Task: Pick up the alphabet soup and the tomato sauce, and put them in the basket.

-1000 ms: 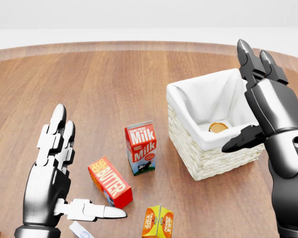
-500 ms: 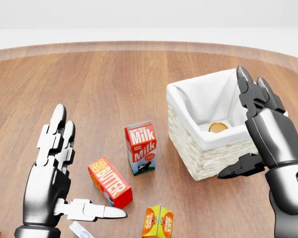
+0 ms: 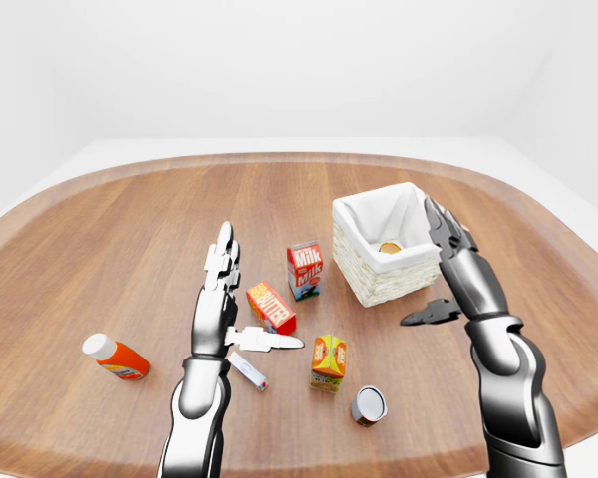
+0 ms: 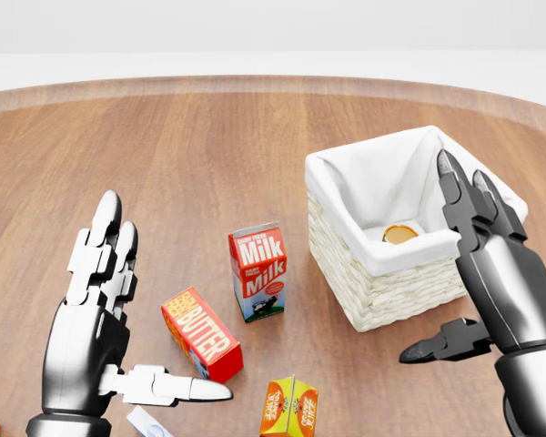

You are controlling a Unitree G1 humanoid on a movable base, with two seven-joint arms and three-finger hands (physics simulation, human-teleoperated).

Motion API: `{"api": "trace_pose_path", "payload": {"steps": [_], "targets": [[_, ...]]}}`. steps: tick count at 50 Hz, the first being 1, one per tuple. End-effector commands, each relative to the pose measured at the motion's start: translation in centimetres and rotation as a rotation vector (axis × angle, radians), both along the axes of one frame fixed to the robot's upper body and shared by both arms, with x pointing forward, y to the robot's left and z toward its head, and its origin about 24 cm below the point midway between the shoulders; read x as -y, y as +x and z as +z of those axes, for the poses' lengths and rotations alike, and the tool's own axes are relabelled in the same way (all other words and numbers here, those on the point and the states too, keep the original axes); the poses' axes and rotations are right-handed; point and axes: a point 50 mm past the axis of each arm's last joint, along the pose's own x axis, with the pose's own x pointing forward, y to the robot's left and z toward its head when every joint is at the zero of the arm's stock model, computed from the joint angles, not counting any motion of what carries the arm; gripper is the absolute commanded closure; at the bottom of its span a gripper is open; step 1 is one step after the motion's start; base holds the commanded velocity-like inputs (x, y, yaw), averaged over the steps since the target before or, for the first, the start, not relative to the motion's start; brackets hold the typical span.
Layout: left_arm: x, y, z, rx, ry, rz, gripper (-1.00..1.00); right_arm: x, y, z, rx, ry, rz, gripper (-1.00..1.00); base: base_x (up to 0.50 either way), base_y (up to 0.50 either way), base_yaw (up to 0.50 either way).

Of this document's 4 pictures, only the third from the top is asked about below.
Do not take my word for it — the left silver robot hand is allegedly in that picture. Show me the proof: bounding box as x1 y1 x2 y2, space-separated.
190 220 306 359

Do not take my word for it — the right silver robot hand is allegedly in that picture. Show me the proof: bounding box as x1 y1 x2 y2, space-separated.
400 195 510 328

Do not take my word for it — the white woven basket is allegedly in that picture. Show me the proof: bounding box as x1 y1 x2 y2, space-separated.
331 181 443 309

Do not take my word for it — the orange butter box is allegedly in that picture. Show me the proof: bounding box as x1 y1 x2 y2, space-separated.
245 280 298 337

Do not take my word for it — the orange bottle with white cap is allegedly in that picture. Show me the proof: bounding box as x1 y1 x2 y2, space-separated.
81 332 151 382

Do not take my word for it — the red milk carton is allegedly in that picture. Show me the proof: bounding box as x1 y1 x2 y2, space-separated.
286 240 325 303

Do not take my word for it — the orange juice carton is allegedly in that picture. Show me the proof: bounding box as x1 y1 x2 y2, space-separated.
308 334 348 395

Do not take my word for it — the tin with silver lid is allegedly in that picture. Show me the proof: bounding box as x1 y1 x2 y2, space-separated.
350 385 389 428

